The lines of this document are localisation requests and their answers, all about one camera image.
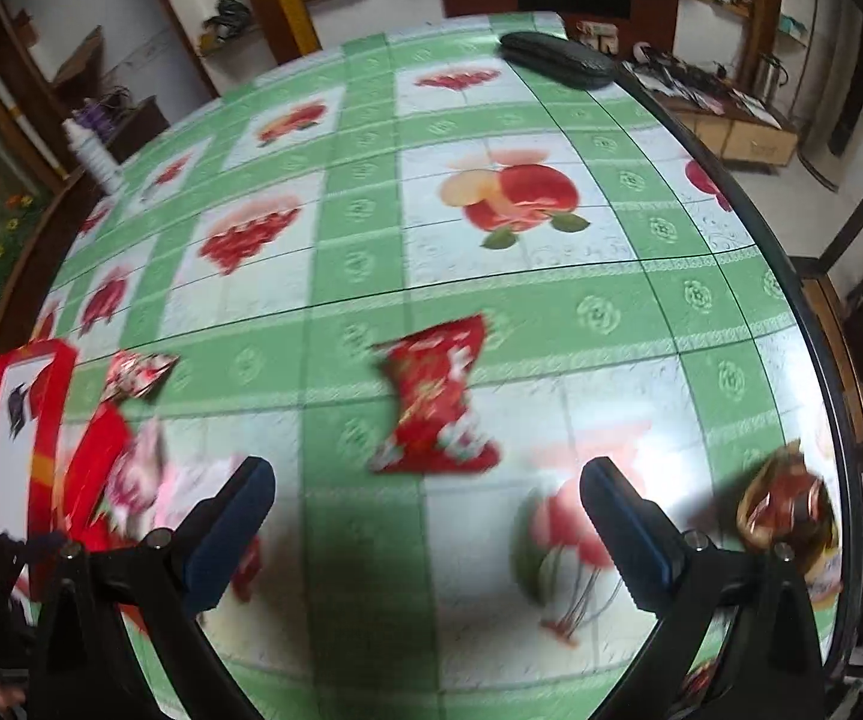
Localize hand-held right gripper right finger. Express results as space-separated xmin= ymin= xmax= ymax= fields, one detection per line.
xmin=580 ymin=456 xmax=829 ymax=720

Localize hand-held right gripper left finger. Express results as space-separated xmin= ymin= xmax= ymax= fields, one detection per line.
xmin=30 ymin=456 xmax=277 ymax=720

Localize small pale pink snack packet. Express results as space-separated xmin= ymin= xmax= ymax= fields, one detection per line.
xmin=167 ymin=456 xmax=247 ymax=515

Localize pink white snack packet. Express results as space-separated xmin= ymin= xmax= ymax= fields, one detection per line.
xmin=110 ymin=420 xmax=172 ymax=527

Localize red rectangular tray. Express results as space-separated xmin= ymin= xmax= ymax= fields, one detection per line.
xmin=0 ymin=340 xmax=82 ymax=550

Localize plain red snack packet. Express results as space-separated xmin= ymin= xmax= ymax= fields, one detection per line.
xmin=62 ymin=401 xmax=134 ymax=537

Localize dark purple snack packet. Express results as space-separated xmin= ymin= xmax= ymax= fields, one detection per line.
xmin=6 ymin=382 xmax=37 ymax=434

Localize red white-print snack packet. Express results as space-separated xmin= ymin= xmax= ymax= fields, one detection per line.
xmin=369 ymin=313 xmax=502 ymax=476

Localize dark red brown snack packet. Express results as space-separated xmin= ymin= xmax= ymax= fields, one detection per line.
xmin=735 ymin=442 xmax=836 ymax=550

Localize red white patterned snack packet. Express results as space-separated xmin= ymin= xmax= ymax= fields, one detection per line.
xmin=101 ymin=350 xmax=182 ymax=401

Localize green fruit-print tablecloth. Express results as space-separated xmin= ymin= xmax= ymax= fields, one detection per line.
xmin=0 ymin=11 xmax=853 ymax=720

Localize white plastic bottle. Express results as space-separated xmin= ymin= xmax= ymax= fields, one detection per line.
xmin=64 ymin=118 xmax=127 ymax=197

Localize cardboard box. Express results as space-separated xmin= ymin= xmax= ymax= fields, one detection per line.
xmin=667 ymin=101 xmax=802 ymax=167

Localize dark wooden side table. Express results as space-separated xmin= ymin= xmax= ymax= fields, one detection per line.
xmin=100 ymin=94 xmax=172 ymax=160

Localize steel kettle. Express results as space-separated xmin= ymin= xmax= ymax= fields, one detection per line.
xmin=756 ymin=52 xmax=787 ymax=103

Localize black oval zip case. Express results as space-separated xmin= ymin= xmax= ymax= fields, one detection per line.
xmin=499 ymin=31 xmax=618 ymax=89

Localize brown cardboard box lid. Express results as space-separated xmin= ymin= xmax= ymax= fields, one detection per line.
xmin=51 ymin=25 xmax=107 ymax=89

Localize dark shoes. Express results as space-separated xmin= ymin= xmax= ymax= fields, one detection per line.
xmin=201 ymin=0 xmax=254 ymax=55

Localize tangled black cables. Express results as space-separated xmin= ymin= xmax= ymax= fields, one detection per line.
xmin=627 ymin=41 xmax=778 ymax=117

